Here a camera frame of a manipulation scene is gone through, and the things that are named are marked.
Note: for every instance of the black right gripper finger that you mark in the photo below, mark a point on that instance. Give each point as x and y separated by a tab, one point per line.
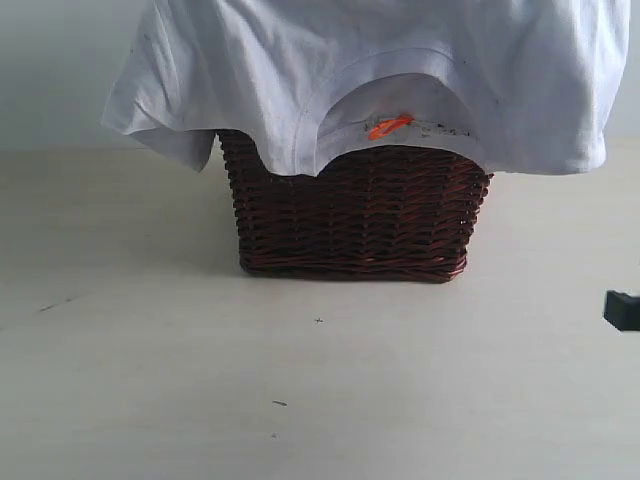
622	311

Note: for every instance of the white t-shirt red patch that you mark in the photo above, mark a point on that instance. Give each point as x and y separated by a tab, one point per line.
515	86

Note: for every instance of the dark brown wicker basket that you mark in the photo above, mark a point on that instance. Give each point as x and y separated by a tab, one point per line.
383	213

